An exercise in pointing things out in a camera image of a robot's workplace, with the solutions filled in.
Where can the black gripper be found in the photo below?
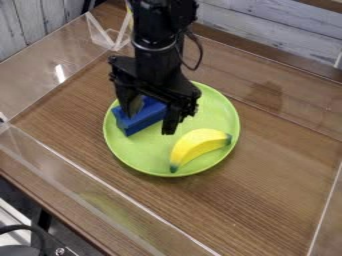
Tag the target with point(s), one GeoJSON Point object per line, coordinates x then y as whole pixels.
{"type": "Point", "coordinates": [175, 92]}

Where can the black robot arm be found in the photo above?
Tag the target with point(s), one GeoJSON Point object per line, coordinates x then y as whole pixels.
{"type": "Point", "coordinates": [150, 73]}

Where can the green round plate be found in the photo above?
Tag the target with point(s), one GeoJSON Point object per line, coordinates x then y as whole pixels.
{"type": "Point", "coordinates": [144, 151]}

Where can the yellow toy banana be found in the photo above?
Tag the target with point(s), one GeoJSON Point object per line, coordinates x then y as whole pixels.
{"type": "Point", "coordinates": [196, 143]}

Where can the yellow labelled tin can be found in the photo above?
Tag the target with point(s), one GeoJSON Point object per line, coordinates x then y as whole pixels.
{"type": "Point", "coordinates": [128, 7]}

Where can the clear acrylic corner bracket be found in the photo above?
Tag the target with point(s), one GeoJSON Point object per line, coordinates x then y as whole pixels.
{"type": "Point", "coordinates": [108, 38]}

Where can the clear acrylic front wall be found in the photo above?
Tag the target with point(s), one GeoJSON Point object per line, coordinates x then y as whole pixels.
{"type": "Point", "coordinates": [116, 224]}

